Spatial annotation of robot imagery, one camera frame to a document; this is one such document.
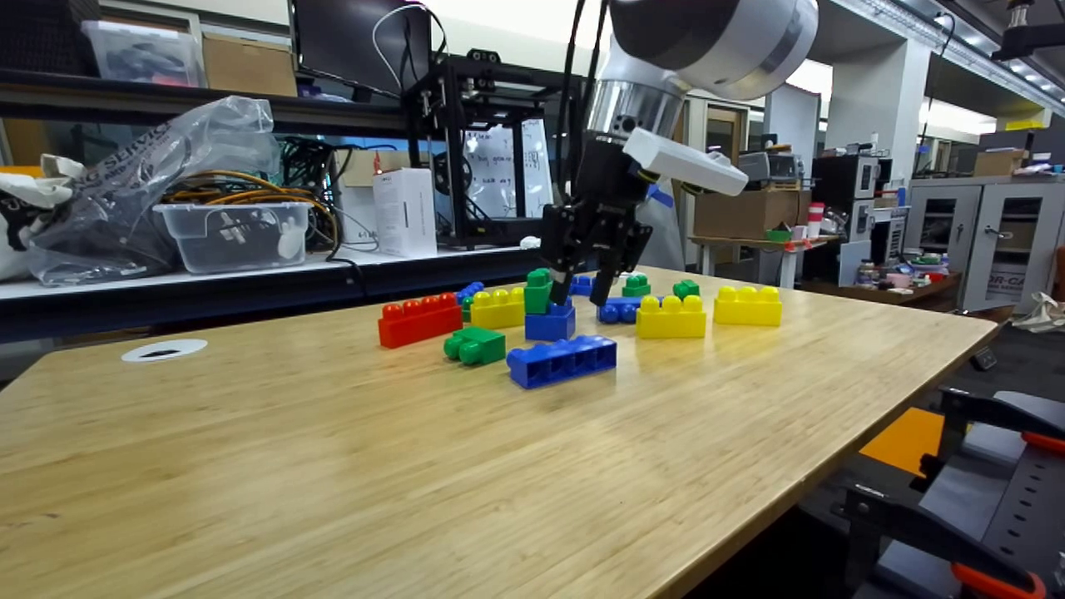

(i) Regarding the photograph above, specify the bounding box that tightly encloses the black wall shelf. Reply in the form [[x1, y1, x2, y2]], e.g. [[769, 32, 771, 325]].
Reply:
[[0, 64, 425, 144]]

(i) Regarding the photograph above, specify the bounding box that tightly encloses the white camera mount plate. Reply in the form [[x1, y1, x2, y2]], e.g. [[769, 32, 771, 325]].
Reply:
[[620, 122, 753, 198]]

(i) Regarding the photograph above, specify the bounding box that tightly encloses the yellow building block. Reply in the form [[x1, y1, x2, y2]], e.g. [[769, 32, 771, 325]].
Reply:
[[467, 281, 533, 331]]

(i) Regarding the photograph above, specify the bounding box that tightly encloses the yellow four-stud block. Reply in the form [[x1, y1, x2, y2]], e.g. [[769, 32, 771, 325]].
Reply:
[[708, 281, 786, 328], [633, 294, 712, 341]]

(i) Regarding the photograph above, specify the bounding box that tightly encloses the brown cardboard box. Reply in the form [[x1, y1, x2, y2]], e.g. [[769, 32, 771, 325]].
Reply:
[[970, 147, 1031, 184], [693, 184, 811, 245], [199, 29, 299, 100]]

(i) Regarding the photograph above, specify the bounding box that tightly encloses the orange floor mat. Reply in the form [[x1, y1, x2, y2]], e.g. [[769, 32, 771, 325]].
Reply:
[[860, 406, 947, 481]]

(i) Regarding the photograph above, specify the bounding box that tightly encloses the green two-stud block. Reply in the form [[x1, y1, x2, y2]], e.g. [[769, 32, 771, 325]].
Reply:
[[522, 265, 559, 319]]

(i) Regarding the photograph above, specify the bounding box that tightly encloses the clear plastic bag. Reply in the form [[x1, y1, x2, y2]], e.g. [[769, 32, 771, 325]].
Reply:
[[21, 94, 286, 288]]

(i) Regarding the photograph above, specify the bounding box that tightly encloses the grey and black equipment cart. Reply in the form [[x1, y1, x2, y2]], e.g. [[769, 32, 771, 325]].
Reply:
[[841, 386, 1065, 599]]

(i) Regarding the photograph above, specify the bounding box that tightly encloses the grey cabinet with doors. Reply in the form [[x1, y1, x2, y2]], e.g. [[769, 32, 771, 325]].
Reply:
[[903, 176, 1065, 319]]

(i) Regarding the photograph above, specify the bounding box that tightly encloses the blue wide eight-stud block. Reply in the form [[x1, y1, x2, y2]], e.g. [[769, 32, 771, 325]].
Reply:
[[596, 294, 647, 328]]

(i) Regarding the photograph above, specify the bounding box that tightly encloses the white workbench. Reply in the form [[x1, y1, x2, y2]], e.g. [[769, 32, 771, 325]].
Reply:
[[0, 235, 611, 309]]

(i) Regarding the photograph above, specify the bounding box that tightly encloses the small green block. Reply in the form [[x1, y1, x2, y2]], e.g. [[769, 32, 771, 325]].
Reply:
[[440, 323, 509, 372]]

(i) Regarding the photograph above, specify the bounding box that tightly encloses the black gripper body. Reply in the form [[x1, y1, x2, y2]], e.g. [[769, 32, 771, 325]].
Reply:
[[542, 131, 658, 253]]

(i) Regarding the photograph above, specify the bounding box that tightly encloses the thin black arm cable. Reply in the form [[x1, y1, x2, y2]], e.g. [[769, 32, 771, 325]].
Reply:
[[547, 0, 611, 227]]

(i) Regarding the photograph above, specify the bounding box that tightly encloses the red building block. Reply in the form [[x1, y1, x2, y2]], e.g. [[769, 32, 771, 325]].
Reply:
[[375, 288, 470, 352]]

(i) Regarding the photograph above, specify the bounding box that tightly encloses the clear plastic tub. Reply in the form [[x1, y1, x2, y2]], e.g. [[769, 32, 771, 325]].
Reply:
[[81, 17, 211, 90]]

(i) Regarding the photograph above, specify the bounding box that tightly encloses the black monitor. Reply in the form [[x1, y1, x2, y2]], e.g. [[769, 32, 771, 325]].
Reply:
[[290, 0, 440, 100]]

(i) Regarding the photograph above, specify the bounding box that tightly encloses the white round table grommet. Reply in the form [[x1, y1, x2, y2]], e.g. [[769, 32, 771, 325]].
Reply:
[[121, 337, 211, 369]]

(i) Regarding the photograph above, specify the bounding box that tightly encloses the yellow box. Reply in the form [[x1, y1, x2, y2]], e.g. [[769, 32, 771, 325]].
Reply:
[[995, 105, 1056, 141]]

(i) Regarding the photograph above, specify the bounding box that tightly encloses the clear plastic storage bin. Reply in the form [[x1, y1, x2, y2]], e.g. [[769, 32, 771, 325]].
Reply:
[[154, 196, 316, 275]]

